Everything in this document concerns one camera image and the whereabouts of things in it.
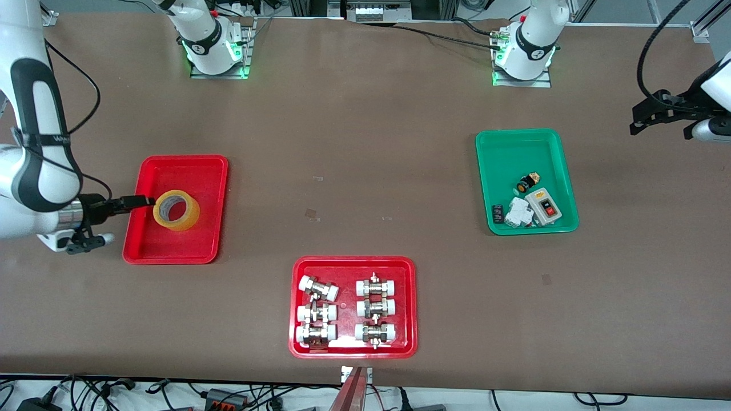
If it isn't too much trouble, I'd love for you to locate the green plastic tray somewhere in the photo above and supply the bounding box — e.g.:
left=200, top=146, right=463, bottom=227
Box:
left=475, top=128, right=580, bottom=236

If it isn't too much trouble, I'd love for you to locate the black cable on table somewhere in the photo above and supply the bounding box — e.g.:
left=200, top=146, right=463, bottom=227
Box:
left=450, top=17, right=506, bottom=38
left=394, top=25, right=503, bottom=50

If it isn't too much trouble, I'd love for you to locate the black power adapter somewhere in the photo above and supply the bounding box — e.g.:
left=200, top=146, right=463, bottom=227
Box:
left=17, top=396, right=61, bottom=411

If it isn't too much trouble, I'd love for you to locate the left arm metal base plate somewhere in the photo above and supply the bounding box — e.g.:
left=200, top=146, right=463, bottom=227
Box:
left=492, top=26, right=552, bottom=88

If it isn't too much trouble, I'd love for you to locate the white capped metal pipe fitting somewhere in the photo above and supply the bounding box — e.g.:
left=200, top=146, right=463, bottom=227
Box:
left=356, top=297, right=397, bottom=319
left=295, top=323, right=338, bottom=348
left=356, top=272, right=399, bottom=298
left=299, top=276, right=340, bottom=302
left=355, top=321, right=398, bottom=349
left=296, top=303, right=338, bottom=324

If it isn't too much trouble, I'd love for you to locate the black floor cable loop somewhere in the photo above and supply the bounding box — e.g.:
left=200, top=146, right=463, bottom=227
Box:
left=573, top=392, right=630, bottom=407

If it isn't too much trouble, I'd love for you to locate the black orange power box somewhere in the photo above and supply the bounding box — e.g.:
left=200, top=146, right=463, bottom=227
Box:
left=204, top=388, right=250, bottom=410

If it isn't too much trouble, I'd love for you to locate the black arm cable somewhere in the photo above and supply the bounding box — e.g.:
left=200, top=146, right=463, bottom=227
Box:
left=11, top=40, right=115, bottom=202
left=637, top=0, right=695, bottom=110

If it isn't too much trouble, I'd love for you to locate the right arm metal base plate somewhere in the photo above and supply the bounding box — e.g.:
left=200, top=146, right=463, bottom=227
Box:
left=190, top=17, right=255, bottom=80

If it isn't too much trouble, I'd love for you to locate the reddish aluminium camera bar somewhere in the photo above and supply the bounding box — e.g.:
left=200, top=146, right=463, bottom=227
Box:
left=328, top=365, right=374, bottom=411

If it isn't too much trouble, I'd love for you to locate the empty red plastic tray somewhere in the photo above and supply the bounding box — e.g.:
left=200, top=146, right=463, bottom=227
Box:
left=122, top=155, right=230, bottom=265

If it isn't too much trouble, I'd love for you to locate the yellow tape roll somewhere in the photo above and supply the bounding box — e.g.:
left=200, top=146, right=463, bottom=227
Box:
left=152, top=190, right=201, bottom=232

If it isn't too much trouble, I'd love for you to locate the red tray with fittings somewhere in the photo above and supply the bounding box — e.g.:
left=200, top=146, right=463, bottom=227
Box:
left=288, top=256, right=419, bottom=360

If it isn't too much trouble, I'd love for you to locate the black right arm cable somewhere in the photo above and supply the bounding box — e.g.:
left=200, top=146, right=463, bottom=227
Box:
left=11, top=40, right=115, bottom=202

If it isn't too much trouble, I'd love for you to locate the white circuit breaker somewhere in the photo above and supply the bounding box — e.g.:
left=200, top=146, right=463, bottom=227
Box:
left=504, top=197, right=536, bottom=229

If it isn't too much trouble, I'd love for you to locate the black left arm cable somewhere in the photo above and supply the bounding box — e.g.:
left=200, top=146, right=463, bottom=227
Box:
left=637, top=0, right=695, bottom=110

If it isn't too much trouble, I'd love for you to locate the grey switch box red button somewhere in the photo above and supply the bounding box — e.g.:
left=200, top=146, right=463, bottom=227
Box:
left=525, top=187, right=563, bottom=225

